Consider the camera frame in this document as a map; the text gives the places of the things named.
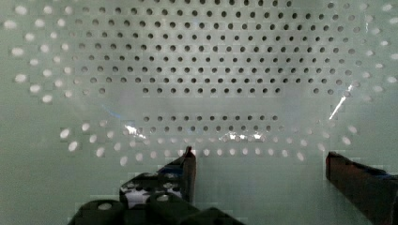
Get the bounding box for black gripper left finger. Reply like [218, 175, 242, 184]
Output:
[119, 146, 196, 208]

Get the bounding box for green oval strainer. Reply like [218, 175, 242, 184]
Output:
[1, 0, 397, 225]

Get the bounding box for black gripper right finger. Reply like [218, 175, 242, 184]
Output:
[326, 152, 398, 225]

